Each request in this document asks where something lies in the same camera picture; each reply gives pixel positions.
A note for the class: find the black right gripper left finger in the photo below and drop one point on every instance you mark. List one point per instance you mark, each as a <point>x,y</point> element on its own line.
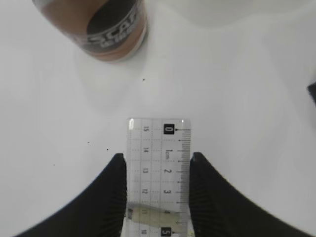
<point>98,211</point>

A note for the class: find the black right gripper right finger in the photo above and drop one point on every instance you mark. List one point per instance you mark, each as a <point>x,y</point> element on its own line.
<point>218,209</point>

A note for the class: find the cream barrel pen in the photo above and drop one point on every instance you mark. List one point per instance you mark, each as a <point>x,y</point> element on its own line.
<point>153,216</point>

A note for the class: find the clear plastic ruler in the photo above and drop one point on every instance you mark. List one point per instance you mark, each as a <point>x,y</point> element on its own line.
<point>158,168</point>

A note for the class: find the brown coffee drink bottle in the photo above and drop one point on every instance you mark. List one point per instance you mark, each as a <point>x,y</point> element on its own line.
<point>108,30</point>

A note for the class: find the black mesh pen holder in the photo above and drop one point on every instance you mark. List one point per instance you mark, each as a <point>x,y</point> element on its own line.
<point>312,91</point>

